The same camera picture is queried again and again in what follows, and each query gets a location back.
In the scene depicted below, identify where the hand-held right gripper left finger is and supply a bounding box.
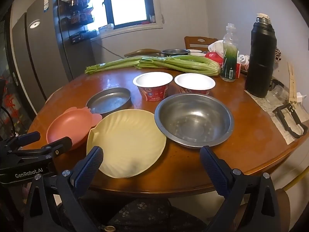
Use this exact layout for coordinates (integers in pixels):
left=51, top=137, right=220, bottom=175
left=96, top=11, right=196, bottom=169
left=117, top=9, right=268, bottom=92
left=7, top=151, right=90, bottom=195
left=23, top=146, right=104, bottom=232

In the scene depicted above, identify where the wooden chair with cutout back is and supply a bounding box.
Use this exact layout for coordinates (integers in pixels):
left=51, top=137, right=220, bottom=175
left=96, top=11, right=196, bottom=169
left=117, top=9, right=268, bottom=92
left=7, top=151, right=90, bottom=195
left=185, top=36, right=219, bottom=52

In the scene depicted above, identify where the dark floral clothing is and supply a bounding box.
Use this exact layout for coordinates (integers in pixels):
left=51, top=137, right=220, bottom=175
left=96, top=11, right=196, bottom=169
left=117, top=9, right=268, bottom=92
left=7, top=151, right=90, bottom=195
left=80, top=193, right=208, bottom=232

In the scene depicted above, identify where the black thermos flask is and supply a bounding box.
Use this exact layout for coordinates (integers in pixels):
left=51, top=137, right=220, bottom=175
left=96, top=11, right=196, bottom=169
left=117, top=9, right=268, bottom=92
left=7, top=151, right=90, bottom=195
left=244, top=13, right=276, bottom=99

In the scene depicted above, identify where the grey refrigerator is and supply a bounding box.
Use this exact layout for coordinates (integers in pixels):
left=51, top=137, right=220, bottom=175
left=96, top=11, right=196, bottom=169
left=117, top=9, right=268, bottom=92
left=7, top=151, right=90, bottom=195
left=10, top=0, right=97, bottom=116

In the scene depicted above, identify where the black plastic clip frame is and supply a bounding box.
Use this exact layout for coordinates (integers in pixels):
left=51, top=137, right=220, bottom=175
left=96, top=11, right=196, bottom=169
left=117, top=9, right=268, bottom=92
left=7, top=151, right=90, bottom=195
left=272, top=103, right=308, bottom=139

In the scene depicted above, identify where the small white labelled bottle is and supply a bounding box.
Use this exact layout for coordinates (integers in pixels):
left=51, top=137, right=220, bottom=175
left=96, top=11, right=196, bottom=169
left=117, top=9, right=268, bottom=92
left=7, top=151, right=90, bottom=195
left=238, top=54, right=250, bottom=66

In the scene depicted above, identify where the large steel bowl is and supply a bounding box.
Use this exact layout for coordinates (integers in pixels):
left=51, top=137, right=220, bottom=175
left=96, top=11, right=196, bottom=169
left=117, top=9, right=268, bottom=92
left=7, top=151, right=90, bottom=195
left=154, top=93, right=234, bottom=148

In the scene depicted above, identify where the clear bottle with green label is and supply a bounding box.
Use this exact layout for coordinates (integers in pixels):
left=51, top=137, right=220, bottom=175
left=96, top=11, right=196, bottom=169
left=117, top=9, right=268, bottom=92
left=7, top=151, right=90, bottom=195
left=219, top=23, right=239, bottom=83

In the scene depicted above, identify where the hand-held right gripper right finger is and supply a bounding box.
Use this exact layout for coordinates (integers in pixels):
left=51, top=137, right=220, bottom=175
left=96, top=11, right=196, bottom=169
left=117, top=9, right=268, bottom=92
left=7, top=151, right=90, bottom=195
left=199, top=146, right=282, bottom=232

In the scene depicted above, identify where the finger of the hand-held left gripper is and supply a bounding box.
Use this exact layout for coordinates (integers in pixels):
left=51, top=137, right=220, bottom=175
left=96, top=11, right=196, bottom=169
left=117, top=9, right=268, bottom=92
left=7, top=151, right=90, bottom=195
left=5, top=131, right=41, bottom=150
left=10, top=136, right=73, bottom=161

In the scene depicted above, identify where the steel cooking pot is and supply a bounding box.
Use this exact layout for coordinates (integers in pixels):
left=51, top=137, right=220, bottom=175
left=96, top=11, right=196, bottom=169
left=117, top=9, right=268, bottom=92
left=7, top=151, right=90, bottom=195
left=160, top=49, right=191, bottom=58

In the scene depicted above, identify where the clear glass cup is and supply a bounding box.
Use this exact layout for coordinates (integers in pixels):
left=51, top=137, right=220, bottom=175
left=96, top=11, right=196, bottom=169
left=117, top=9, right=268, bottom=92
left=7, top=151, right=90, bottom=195
left=266, top=84, right=290, bottom=105

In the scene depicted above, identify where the pink plastic bowl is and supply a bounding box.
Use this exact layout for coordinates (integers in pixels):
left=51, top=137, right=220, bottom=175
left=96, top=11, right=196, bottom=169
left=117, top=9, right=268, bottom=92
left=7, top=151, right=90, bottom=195
left=46, top=106, right=102, bottom=151

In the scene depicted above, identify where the round steel pan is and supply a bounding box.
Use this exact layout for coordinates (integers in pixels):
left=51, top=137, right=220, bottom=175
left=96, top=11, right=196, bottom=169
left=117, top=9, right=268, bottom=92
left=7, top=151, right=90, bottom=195
left=86, top=87, right=132, bottom=117

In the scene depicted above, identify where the white box on windowsill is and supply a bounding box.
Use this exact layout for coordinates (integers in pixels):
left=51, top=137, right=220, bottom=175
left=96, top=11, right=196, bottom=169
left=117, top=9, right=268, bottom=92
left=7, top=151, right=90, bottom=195
left=98, top=24, right=115, bottom=34

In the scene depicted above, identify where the window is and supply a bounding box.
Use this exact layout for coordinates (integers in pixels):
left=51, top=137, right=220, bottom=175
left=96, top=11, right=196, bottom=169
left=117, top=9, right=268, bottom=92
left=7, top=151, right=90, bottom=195
left=64, top=0, right=165, bottom=39

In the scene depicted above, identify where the black wire storage rack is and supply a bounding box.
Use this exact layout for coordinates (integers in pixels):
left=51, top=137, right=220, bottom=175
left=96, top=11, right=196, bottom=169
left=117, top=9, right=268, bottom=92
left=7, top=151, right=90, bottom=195
left=58, top=0, right=94, bottom=46

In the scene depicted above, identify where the yellow hose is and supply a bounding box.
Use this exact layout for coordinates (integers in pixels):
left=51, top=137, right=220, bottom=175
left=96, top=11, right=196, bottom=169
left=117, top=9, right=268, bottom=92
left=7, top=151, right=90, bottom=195
left=284, top=171, right=306, bottom=191

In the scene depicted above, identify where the red instant noodle cup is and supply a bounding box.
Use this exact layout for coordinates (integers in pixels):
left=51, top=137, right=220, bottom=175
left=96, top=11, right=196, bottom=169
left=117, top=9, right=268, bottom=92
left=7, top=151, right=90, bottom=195
left=174, top=73, right=216, bottom=96
left=133, top=72, right=174, bottom=102

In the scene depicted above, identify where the cream leaf-shaped plate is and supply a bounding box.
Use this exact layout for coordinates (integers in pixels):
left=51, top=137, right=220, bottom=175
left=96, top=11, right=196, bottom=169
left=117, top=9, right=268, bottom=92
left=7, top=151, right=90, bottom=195
left=86, top=109, right=167, bottom=179

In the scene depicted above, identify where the red tissue pack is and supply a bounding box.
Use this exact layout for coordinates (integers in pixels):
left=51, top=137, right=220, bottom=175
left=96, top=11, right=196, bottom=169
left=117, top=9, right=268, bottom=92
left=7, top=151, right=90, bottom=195
left=204, top=40, right=227, bottom=70

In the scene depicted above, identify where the printed paper mat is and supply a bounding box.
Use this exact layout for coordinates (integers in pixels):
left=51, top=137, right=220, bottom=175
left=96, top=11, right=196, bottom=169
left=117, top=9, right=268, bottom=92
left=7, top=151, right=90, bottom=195
left=244, top=77, right=307, bottom=145

